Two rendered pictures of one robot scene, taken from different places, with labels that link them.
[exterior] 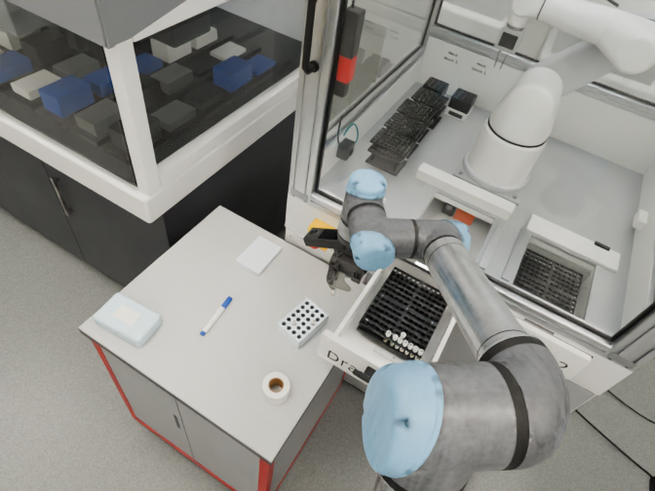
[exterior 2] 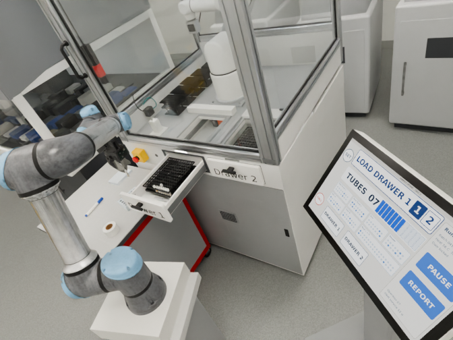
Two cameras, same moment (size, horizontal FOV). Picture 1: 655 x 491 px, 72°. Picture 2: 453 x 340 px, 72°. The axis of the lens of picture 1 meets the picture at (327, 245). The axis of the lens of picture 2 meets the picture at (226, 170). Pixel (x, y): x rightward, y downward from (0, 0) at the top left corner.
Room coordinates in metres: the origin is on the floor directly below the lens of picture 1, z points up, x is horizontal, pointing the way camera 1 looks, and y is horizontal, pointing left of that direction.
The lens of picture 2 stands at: (-0.37, -0.98, 1.80)
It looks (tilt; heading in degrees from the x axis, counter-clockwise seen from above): 38 degrees down; 22
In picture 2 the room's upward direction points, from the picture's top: 21 degrees counter-clockwise
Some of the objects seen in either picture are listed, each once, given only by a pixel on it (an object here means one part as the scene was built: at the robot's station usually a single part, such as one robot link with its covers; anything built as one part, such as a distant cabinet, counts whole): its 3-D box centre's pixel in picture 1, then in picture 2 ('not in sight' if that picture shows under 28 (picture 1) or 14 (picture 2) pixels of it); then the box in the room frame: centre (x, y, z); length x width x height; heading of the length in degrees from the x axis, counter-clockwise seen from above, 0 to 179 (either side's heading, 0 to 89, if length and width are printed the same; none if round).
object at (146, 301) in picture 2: not in sight; (141, 287); (0.11, -0.32, 0.88); 0.15 x 0.15 x 0.10
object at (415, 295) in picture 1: (404, 315); (170, 178); (0.70, -0.24, 0.87); 0.22 x 0.18 x 0.06; 158
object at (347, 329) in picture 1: (404, 313); (172, 177); (0.71, -0.24, 0.86); 0.40 x 0.26 x 0.06; 158
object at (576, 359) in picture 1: (526, 340); (234, 171); (0.70, -0.58, 0.87); 0.29 x 0.02 x 0.11; 68
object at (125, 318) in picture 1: (128, 319); not in sight; (0.57, 0.48, 0.78); 0.15 x 0.10 x 0.04; 73
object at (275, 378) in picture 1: (275, 388); (110, 229); (0.47, 0.06, 0.78); 0.07 x 0.07 x 0.04
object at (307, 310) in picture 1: (302, 321); (131, 198); (0.67, 0.02, 0.78); 0.12 x 0.08 x 0.04; 148
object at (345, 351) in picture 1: (371, 371); (145, 206); (0.52, -0.17, 0.87); 0.29 x 0.02 x 0.11; 68
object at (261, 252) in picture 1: (258, 255); (120, 176); (0.88, 0.20, 0.77); 0.13 x 0.09 x 0.02; 158
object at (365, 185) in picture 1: (363, 200); (93, 119); (0.67, -0.05, 1.28); 0.09 x 0.08 x 0.11; 13
